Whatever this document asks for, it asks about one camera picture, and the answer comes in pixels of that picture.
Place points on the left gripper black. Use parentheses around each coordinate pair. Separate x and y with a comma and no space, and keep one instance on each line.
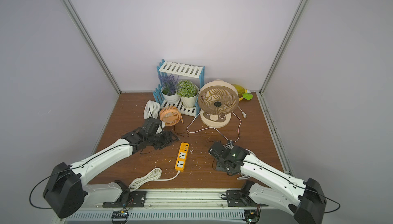
(162,139)

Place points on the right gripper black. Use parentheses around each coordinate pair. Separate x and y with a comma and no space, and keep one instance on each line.
(217,153)

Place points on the black usb cable orange fan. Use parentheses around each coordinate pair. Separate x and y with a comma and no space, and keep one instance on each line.
(182,134)

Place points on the small orange desk fan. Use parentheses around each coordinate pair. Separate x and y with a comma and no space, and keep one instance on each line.
(170,116)

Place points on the orange power strip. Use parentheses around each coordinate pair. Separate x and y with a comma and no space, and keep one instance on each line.
(182,156)

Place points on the large beige desk fan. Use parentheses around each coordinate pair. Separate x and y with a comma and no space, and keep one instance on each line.
(217,100)

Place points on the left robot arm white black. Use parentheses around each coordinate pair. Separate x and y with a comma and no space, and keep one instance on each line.
(66,188)

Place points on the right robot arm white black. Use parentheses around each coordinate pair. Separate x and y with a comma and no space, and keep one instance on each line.
(268,186)

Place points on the small white fan at back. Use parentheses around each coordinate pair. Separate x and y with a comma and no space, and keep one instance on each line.
(151,110)

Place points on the white fan front right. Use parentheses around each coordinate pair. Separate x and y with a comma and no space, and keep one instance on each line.
(243,176)

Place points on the lavender plant white pot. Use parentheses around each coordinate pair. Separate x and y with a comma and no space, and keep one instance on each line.
(169,88)

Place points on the green plant white pot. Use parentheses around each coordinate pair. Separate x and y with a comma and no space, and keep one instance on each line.
(188,92)

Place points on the blue white plant shelf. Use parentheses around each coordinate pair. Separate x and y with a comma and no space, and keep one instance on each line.
(179,69)

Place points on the green yellow toy shovel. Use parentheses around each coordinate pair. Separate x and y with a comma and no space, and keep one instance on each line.
(246,96)

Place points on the yellow watering can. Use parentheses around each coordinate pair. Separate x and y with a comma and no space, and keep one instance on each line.
(241,90)

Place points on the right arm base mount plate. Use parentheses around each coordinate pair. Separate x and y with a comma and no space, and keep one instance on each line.
(235,198)

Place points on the aluminium front rail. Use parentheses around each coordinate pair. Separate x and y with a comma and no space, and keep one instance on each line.
(177,206)

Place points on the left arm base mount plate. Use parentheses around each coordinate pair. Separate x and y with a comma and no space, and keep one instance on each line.
(127,199)

